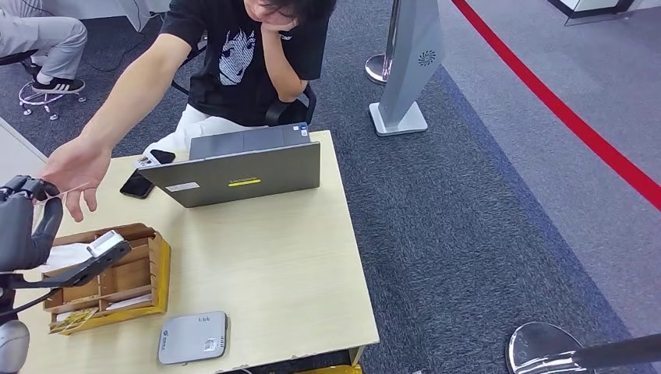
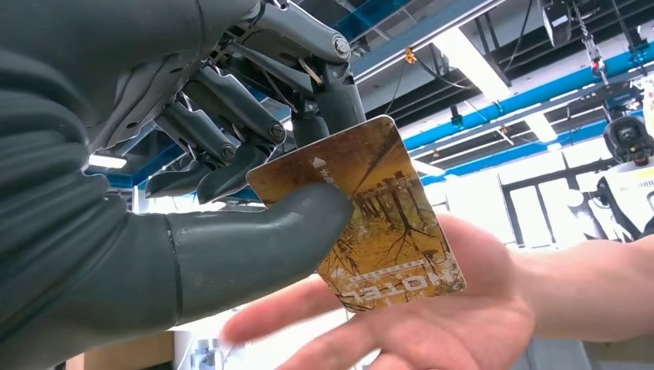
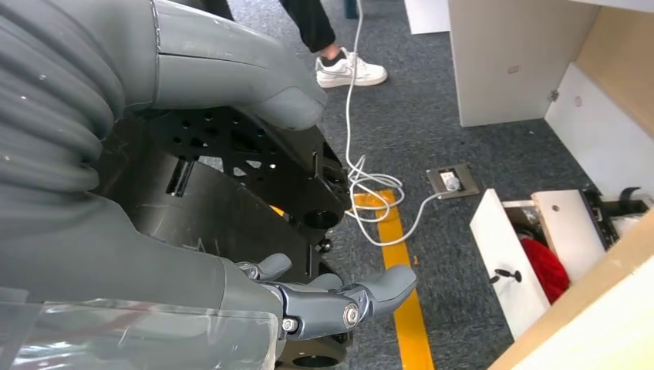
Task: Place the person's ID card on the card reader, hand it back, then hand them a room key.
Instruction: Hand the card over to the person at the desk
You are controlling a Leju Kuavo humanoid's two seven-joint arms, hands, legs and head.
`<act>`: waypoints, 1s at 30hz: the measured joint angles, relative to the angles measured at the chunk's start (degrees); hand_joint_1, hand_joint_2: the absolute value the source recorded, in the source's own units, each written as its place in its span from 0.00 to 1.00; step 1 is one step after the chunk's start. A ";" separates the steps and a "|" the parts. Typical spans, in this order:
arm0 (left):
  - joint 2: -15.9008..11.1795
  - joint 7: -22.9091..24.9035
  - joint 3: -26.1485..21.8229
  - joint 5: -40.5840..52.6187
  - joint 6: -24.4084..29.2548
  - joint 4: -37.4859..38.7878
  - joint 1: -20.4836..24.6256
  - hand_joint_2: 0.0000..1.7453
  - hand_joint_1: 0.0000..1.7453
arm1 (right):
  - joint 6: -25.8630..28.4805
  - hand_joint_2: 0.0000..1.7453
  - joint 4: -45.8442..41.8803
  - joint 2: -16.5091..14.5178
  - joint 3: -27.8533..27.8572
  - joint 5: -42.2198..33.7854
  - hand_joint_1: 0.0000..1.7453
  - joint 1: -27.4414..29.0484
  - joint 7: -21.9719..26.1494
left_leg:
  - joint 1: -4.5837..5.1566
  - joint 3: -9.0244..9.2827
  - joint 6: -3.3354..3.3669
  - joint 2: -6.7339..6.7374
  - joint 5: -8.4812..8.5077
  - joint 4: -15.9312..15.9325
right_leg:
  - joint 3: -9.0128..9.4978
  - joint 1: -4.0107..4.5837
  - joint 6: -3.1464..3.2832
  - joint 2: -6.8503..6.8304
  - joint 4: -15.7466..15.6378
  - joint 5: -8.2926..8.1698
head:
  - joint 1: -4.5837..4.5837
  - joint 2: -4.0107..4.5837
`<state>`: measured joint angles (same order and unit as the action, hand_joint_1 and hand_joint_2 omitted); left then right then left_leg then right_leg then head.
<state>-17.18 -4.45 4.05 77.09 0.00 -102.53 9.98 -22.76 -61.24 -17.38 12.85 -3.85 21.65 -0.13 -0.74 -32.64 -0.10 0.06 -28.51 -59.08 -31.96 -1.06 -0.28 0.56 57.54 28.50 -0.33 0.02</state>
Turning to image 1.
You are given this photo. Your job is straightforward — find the person's left hand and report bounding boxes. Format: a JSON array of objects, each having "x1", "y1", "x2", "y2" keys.
[{"x1": 260, "y1": 11, "x2": 302, "y2": 36}]

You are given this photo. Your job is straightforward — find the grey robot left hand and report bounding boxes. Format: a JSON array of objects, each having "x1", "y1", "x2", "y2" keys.
[{"x1": 0, "y1": 175, "x2": 65, "y2": 274}]

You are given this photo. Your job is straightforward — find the person's right hand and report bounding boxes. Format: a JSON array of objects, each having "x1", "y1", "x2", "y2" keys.
[{"x1": 38, "y1": 136, "x2": 112, "y2": 224}]

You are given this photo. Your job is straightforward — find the white ID card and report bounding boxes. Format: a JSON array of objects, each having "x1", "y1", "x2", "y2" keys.
[{"x1": 34, "y1": 182, "x2": 92, "y2": 206}]

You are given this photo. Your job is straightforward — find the person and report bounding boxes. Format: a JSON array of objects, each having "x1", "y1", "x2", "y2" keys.
[
  {"x1": 0, "y1": 0, "x2": 90, "y2": 96},
  {"x1": 38, "y1": 0, "x2": 340, "y2": 224}
]

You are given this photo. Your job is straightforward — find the patterned room key cards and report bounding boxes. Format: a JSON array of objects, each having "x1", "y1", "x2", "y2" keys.
[{"x1": 48, "y1": 293, "x2": 154, "y2": 335}]

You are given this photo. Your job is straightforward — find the grey card reader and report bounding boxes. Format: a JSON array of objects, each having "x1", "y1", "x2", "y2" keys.
[{"x1": 157, "y1": 311, "x2": 229, "y2": 366}]

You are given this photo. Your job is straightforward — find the white cards stack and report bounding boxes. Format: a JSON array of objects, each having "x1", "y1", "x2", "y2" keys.
[{"x1": 40, "y1": 243, "x2": 94, "y2": 274}]

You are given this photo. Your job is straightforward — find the black smartphone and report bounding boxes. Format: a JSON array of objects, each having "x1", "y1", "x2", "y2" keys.
[{"x1": 118, "y1": 150, "x2": 177, "y2": 200}]

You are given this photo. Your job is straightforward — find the white side cabinet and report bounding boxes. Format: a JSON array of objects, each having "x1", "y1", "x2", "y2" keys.
[{"x1": 0, "y1": 117, "x2": 49, "y2": 188}]

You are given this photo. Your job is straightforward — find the chrome base stool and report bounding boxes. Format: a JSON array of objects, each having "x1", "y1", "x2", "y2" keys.
[{"x1": 0, "y1": 50, "x2": 88, "y2": 122}]

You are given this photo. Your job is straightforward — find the black office chair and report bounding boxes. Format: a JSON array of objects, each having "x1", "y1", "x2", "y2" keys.
[{"x1": 170, "y1": 33, "x2": 319, "y2": 128}]

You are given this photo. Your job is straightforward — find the grey kiosk stand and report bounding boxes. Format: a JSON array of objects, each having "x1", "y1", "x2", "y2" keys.
[{"x1": 368, "y1": 0, "x2": 446, "y2": 138}]

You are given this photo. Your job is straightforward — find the yellow tray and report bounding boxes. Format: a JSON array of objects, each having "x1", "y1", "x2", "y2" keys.
[{"x1": 48, "y1": 232, "x2": 172, "y2": 337}]

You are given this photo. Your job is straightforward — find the grey laptop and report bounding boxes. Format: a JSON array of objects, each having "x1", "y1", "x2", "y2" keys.
[{"x1": 137, "y1": 122, "x2": 322, "y2": 210}]

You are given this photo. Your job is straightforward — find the red barrier belt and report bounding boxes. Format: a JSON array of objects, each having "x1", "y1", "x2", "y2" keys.
[{"x1": 449, "y1": 0, "x2": 661, "y2": 213}]

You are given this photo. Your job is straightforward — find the display platform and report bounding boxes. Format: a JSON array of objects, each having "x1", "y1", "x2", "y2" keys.
[{"x1": 542, "y1": 0, "x2": 661, "y2": 28}]

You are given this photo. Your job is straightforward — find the yellow box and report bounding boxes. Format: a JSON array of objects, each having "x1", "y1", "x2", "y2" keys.
[{"x1": 296, "y1": 364, "x2": 363, "y2": 374}]

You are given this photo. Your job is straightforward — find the black robot wrist cable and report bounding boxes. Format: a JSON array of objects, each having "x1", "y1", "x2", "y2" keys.
[{"x1": 0, "y1": 288, "x2": 62, "y2": 319}]

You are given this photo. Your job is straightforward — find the left wrist camera pale box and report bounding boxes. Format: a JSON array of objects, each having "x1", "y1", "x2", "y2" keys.
[{"x1": 9, "y1": 230, "x2": 133, "y2": 291}]

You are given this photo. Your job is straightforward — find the chrome stanchion post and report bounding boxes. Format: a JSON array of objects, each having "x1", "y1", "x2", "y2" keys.
[{"x1": 365, "y1": 0, "x2": 403, "y2": 86}]

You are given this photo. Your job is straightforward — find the black floor cable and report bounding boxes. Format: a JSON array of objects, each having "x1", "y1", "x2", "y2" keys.
[{"x1": 82, "y1": 28, "x2": 152, "y2": 74}]

